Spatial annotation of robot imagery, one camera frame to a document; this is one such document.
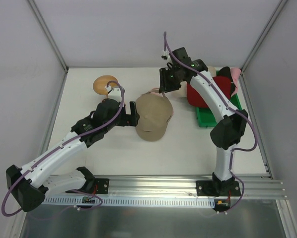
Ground khaki sport baseball cap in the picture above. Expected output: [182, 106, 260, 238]
[136, 93, 173, 142]

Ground red baseball cap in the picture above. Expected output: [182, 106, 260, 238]
[187, 75, 230, 109]

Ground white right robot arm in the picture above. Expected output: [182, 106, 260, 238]
[159, 47, 248, 197]

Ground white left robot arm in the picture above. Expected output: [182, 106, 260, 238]
[6, 99, 140, 212]

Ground wooden hat stand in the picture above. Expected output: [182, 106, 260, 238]
[93, 75, 118, 97]

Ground cream beige baseball cap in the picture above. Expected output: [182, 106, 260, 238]
[179, 64, 217, 99]

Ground green plastic tray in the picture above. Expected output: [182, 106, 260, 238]
[195, 93, 243, 128]

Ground black baseball cap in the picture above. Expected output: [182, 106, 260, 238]
[215, 66, 238, 99]

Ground light pink baseball cap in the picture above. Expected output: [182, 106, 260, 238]
[230, 67, 241, 87]

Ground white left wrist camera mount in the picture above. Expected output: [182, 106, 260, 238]
[105, 86, 125, 103]

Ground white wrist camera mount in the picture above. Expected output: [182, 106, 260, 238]
[105, 86, 125, 103]
[161, 50, 169, 60]

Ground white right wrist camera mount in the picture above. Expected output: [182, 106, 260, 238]
[161, 50, 169, 60]

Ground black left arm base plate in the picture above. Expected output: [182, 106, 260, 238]
[80, 178, 110, 195]

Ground left aluminium frame post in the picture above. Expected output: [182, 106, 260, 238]
[26, 0, 69, 73]

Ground aluminium frame post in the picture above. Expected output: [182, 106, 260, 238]
[241, 0, 288, 73]
[26, 0, 69, 73]

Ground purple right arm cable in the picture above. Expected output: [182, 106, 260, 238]
[162, 31, 258, 216]

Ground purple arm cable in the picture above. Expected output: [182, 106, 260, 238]
[162, 31, 258, 216]
[0, 81, 126, 216]

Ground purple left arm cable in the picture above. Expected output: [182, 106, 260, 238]
[0, 81, 126, 216]

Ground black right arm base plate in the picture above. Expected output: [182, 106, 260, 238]
[196, 180, 241, 197]

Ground white slotted cable duct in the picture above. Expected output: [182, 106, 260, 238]
[43, 195, 215, 208]

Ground right aluminium frame post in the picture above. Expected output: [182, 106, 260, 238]
[241, 0, 288, 73]

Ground aluminium mounting rail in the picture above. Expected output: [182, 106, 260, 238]
[95, 176, 288, 200]

